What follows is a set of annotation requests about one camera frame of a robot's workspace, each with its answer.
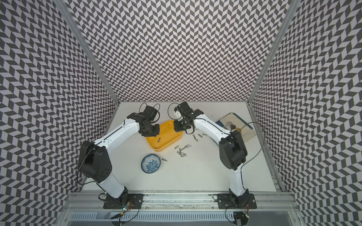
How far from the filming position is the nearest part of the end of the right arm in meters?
0.66

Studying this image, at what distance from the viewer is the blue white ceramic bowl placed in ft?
2.75

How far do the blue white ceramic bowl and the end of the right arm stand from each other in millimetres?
245
